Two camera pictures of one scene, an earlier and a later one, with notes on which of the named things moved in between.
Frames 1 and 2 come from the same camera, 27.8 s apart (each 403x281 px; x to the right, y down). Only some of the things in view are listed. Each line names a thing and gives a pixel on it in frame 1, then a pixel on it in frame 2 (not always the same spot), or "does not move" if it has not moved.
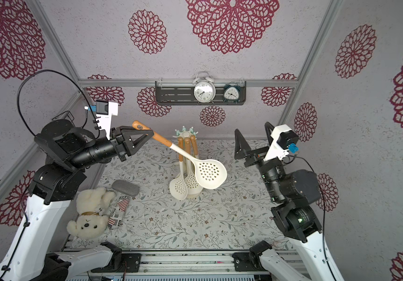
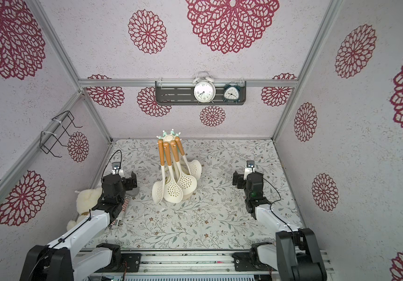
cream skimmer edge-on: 191,186 to 187,184
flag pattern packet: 118,213 does not move
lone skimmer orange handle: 194,142 to 194,166
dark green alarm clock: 231,93 does not move
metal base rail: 186,266 does not move
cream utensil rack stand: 184,133 to 166,137
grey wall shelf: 182,93 does not move
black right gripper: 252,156 to 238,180
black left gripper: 122,142 to 130,182
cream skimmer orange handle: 178,187 to 173,192
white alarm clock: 205,89 does not move
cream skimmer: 208,174 to 158,189
